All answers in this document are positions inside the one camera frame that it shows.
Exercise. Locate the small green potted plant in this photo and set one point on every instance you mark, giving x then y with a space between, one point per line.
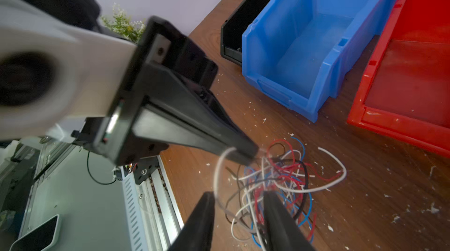
120 23

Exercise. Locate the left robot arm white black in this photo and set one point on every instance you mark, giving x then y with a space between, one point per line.
57 62

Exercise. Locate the blue plastic bin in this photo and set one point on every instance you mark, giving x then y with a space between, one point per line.
297 52

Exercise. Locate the red plastic bin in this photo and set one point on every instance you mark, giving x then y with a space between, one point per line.
404 92

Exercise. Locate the black plastic bin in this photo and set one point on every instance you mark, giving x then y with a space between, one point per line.
234 27

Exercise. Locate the smartphone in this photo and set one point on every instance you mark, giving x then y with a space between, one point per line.
42 238

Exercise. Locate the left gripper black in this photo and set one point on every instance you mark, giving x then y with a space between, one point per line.
163 99

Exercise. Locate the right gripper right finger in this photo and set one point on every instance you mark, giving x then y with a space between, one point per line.
282 231

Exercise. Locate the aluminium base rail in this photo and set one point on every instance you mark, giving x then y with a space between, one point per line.
98 213

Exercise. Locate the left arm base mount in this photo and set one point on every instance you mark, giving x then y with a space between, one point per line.
141 170

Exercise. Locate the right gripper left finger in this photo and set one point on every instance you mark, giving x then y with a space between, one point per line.
197 233

